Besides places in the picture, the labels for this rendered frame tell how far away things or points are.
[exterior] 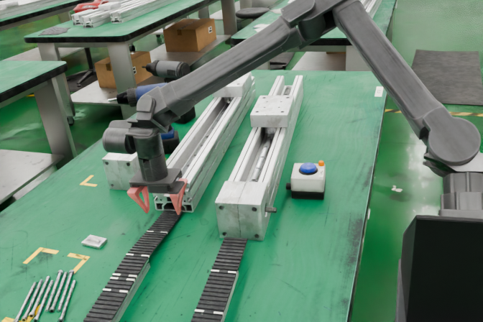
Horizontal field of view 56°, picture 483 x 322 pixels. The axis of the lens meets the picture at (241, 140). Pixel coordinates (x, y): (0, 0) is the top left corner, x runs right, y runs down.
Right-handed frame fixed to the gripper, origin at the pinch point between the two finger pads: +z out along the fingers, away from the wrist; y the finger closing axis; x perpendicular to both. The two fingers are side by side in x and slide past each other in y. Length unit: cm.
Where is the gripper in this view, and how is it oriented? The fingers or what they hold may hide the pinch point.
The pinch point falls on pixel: (162, 209)
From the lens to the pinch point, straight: 106.7
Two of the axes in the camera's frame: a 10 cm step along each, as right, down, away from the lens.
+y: -9.7, 0.0, 2.4
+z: 1.0, 9.0, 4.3
